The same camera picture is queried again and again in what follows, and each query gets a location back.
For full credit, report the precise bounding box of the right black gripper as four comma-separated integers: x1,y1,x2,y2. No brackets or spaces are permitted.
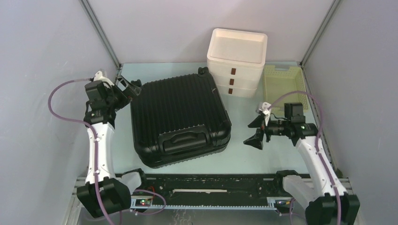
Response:
244,113,290,150

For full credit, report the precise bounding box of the black ribbed hard-shell suitcase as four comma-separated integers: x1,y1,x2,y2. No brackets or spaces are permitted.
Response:
130,67,232,168

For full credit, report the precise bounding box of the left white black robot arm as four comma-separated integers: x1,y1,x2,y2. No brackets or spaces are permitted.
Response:
77,76,148,218

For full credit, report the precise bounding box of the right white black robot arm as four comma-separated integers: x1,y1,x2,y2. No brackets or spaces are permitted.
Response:
244,102,360,225

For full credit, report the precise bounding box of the pale yellow perforated basket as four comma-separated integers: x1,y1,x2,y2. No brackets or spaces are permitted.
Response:
263,65,309,116

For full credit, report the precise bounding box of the white stacked drawer unit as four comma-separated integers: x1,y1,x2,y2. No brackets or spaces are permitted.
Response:
207,28,268,98

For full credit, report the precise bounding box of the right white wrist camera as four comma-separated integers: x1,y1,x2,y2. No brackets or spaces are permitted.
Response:
256,102,271,120

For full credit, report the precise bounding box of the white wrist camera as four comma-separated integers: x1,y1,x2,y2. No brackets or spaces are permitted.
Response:
90,70,115,86
256,102,271,120

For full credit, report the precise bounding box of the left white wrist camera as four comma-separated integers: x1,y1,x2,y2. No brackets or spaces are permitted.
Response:
90,70,115,86

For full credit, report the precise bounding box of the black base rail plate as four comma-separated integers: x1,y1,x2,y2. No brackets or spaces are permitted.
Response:
141,173,292,210

